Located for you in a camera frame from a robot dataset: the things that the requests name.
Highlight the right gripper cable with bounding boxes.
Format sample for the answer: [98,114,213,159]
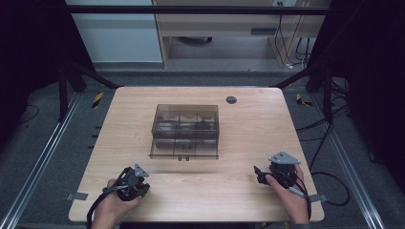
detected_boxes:
[280,173,312,220]

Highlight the metal floor rail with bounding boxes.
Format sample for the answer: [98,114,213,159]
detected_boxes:
[309,94,388,229]
[0,92,82,229]

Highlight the yellow-handled tool left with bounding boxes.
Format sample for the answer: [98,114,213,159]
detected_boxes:
[92,92,105,110]

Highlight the smoky transparent drawer organizer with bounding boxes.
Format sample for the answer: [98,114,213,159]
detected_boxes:
[148,103,221,161]

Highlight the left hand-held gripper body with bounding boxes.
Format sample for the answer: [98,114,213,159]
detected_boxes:
[117,163,150,202]

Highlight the person's left hand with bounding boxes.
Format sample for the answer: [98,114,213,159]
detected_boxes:
[91,179,141,229]

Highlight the black curtain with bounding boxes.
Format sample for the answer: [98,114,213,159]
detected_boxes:
[0,0,96,147]
[309,0,405,192]

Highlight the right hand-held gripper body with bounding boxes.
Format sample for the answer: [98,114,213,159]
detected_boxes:
[267,151,302,189]

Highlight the light wooden desk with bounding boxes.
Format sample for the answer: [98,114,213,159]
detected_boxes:
[152,0,332,70]

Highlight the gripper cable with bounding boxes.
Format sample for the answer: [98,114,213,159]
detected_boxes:
[280,173,312,220]
[86,166,132,229]

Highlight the yellow-handled tool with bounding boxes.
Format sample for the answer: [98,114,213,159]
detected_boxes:
[295,93,314,108]
[92,92,105,110]

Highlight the white cabinet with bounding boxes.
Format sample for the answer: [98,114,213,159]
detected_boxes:
[65,0,163,64]

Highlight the person's right hand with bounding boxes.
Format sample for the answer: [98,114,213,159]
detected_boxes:
[266,165,311,224]

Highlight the black metal frame stand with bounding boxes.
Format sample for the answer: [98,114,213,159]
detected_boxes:
[273,61,335,123]
[56,58,119,122]

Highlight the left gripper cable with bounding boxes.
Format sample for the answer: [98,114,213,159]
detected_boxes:
[86,166,132,229]

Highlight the black horizontal frame bar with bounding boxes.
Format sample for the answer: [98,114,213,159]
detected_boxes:
[65,5,332,16]

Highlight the grey table edge clip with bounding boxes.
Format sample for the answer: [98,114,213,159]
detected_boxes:
[65,191,89,202]
[307,194,329,204]

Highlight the hanging desk cables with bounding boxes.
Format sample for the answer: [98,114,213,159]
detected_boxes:
[275,1,311,70]

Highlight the black floor cable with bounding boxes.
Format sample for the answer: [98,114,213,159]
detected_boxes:
[295,104,352,207]

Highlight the yellow-handled tool right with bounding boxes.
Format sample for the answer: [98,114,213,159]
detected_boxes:
[295,93,314,108]

